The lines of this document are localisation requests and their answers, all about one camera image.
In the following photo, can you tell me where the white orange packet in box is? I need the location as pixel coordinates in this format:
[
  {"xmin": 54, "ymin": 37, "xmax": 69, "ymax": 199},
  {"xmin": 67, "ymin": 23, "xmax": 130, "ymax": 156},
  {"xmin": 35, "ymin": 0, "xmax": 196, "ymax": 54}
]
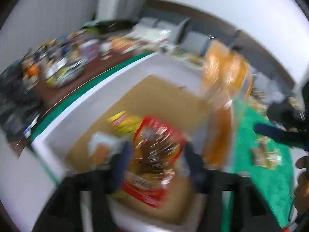
[{"xmin": 87, "ymin": 132, "xmax": 124, "ymax": 166}]

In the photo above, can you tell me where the green patterned tablecloth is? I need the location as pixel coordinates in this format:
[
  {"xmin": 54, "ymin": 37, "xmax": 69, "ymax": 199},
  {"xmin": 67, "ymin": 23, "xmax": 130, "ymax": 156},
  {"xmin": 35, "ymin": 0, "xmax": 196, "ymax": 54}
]
[{"xmin": 30, "ymin": 53, "xmax": 293, "ymax": 226}]

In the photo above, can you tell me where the white storage box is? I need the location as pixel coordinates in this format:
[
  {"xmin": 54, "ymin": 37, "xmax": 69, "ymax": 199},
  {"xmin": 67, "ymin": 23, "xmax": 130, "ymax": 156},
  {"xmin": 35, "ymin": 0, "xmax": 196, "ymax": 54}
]
[{"xmin": 31, "ymin": 54, "xmax": 234, "ymax": 231}]

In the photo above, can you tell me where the red snack packet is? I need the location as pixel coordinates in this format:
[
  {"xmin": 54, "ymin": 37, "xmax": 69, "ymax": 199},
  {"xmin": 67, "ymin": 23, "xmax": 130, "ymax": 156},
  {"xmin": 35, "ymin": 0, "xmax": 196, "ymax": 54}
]
[{"xmin": 122, "ymin": 116, "xmax": 186, "ymax": 208}]

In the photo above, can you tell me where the cluttered brown side table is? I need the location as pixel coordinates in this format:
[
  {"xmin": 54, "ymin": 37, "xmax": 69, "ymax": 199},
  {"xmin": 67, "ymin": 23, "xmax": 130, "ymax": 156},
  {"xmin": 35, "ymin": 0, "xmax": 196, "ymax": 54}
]
[{"xmin": 1, "ymin": 30, "xmax": 146, "ymax": 154}]

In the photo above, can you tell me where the yellow-edged clear snack packet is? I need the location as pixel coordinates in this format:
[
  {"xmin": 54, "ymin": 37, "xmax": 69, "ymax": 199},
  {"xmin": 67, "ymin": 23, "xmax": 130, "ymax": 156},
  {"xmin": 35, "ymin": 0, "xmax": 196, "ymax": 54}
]
[{"xmin": 250, "ymin": 136, "xmax": 282, "ymax": 170}]

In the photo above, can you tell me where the person's hand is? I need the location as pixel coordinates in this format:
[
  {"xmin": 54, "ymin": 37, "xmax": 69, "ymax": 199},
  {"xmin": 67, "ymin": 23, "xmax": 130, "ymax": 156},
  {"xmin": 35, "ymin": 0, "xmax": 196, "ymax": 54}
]
[{"xmin": 293, "ymin": 156, "xmax": 308, "ymax": 214}]

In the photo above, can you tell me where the orange sausage snack packet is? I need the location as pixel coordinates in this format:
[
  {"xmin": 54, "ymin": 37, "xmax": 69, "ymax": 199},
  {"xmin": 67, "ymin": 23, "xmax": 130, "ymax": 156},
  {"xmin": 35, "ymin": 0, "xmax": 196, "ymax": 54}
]
[{"xmin": 202, "ymin": 40, "xmax": 253, "ymax": 170}]

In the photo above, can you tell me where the yellow snack packet in box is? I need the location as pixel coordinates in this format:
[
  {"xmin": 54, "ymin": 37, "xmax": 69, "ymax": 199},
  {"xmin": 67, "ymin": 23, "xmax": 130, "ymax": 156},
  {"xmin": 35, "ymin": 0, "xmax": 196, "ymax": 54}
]
[{"xmin": 107, "ymin": 111, "xmax": 142, "ymax": 137}]

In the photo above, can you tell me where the black and tan bag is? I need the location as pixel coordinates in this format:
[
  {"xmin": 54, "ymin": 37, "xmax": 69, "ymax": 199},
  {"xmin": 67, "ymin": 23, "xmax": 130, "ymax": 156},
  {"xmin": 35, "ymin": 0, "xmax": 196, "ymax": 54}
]
[{"xmin": 266, "ymin": 97, "xmax": 306, "ymax": 132}]

